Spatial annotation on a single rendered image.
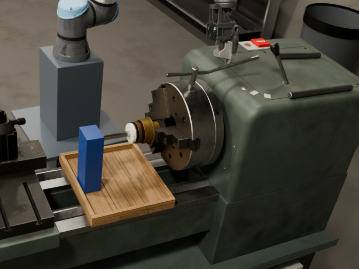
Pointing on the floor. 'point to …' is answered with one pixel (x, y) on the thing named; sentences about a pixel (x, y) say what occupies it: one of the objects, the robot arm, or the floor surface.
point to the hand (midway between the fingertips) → (229, 63)
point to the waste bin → (333, 32)
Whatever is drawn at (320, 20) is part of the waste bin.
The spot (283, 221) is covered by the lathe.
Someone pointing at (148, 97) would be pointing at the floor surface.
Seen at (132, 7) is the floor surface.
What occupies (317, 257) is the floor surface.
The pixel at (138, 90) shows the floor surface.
